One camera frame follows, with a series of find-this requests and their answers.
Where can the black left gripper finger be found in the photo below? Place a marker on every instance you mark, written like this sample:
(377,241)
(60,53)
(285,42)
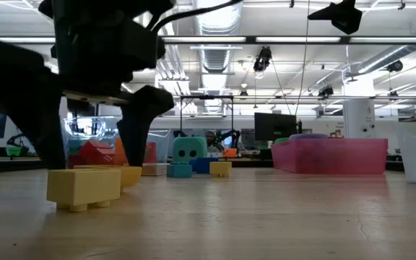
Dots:
(139,119)
(24,90)

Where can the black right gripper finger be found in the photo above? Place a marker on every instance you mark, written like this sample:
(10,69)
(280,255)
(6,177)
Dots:
(345,18)

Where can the orange toy block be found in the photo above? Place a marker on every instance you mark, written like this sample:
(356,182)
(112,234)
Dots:
(120,153)

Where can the orange white card box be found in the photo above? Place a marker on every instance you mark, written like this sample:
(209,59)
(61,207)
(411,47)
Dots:
(155,169)

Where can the orange-yellow six-stud brick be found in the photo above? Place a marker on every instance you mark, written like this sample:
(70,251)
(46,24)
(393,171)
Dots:
(132,175)

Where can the teal foam die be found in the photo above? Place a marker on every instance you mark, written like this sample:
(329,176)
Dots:
(190,148)

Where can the cyan toy brick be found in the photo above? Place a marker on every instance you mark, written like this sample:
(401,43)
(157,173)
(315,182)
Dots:
(180,170)
(73,147)

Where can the blue knobbed toy block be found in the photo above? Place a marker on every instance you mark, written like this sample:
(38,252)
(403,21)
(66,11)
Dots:
(203,166)

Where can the yellow small toy brick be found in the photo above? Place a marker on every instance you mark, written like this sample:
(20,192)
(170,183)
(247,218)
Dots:
(220,168)
(83,187)

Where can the green foam die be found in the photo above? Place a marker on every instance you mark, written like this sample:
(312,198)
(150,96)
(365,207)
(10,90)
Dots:
(281,140)

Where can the black background robot arm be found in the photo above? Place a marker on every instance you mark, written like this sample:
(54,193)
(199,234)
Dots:
(231,137)

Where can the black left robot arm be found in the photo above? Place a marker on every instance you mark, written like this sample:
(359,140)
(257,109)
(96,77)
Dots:
(103,5)

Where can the clear plastic bin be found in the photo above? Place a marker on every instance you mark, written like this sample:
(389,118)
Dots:
(85,130)

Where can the green crate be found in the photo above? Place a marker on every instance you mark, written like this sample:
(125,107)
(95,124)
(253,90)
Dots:
(14,151)

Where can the black spotlight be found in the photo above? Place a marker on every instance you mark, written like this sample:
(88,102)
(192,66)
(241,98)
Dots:
(325,91)
(262,59)
(395,65)

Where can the person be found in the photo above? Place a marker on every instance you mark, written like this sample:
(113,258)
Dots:
(211,141)

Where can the small orange box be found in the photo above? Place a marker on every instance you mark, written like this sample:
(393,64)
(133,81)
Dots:
(230,152)

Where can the black light strip beam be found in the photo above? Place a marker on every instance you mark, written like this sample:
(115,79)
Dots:
(250,39)

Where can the white column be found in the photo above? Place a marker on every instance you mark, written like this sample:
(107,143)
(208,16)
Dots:
(359,119)

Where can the black monitor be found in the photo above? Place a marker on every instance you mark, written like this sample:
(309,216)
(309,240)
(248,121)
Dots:
(273,126)

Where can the pink plastic bin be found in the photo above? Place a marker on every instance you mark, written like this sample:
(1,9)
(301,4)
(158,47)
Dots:
(330,155)

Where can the silver air duct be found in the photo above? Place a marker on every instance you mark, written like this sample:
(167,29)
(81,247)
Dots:
(217,36)

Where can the black aluminium table frame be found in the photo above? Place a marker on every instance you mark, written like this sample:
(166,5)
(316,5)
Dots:
(251,163)

